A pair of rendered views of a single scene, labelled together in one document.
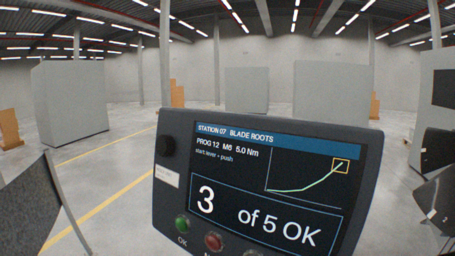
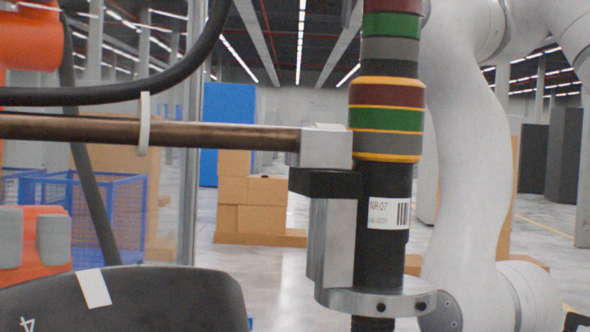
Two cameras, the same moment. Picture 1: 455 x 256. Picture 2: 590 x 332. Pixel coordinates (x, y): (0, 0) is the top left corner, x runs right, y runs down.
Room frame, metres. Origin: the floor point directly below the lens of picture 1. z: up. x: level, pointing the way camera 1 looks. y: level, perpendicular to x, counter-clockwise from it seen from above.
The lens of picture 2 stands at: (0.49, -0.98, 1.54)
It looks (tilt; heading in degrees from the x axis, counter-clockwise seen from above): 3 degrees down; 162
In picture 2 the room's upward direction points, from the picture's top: 3 degrees clockwise
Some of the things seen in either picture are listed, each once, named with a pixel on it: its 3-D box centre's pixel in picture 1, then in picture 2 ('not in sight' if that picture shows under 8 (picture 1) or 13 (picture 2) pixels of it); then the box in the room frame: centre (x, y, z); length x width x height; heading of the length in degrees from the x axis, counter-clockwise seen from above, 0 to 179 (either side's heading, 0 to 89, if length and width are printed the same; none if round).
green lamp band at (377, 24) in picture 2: not in sight; (391, 28); (0.11, -0.81, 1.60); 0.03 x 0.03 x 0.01
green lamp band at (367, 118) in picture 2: not in sight; (385, 119); (0.11, -0.81, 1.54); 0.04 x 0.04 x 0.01
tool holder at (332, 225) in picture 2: not in sight; (363, 217); (0.11, -0.82, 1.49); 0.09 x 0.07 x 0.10; 91
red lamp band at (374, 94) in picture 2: not in sight; (386, 96); (0.11, -0.81, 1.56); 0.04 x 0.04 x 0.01
